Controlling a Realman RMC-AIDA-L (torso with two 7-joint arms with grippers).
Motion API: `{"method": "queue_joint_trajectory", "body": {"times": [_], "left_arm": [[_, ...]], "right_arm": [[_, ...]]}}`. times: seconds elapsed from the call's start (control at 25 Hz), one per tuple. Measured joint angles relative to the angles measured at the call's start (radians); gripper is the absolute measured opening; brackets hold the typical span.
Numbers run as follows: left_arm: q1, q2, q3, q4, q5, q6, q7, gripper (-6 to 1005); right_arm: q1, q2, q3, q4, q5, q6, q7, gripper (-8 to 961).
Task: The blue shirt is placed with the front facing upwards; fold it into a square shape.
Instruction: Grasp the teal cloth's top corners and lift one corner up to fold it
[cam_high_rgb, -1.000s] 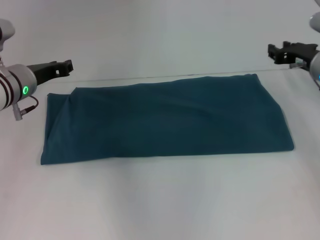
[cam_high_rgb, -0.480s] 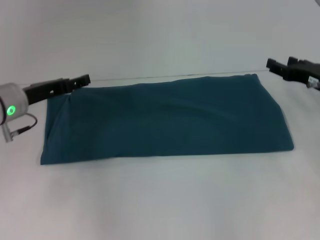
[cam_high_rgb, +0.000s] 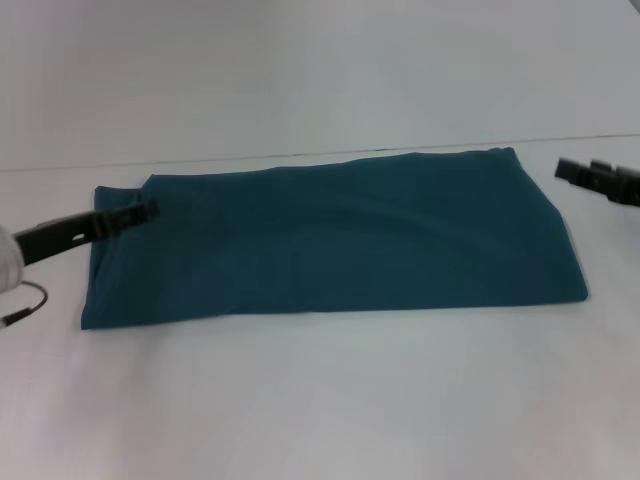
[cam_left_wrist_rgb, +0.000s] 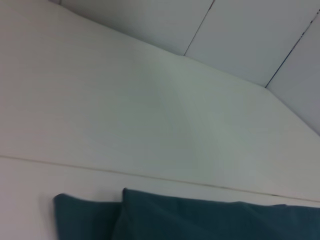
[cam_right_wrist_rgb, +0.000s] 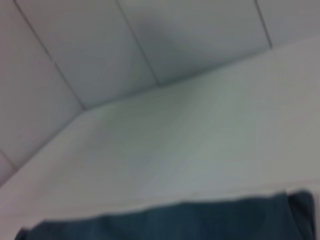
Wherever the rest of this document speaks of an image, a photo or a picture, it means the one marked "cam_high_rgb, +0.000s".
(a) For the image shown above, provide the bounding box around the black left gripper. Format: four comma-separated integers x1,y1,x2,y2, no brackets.
14,198,161,267

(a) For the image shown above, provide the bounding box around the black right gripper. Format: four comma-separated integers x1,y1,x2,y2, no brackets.
553,156,640,209

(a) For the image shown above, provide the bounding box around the teal T-shirt with FREE print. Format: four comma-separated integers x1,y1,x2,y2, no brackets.
79,146,589,332

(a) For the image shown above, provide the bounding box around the left wrist connector cable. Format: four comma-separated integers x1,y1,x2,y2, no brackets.
0,280,50,330

